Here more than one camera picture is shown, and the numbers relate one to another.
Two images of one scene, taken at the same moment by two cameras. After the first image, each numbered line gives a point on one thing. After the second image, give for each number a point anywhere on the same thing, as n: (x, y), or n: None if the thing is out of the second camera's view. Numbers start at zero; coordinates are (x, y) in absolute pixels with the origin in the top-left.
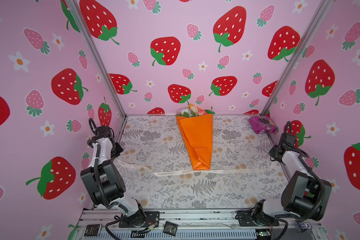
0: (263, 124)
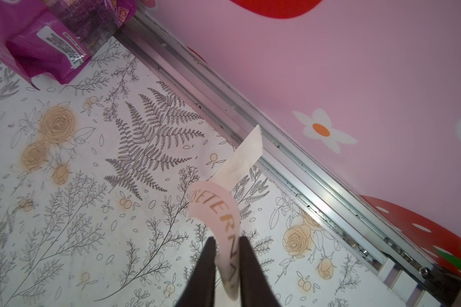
0: (54, 40)
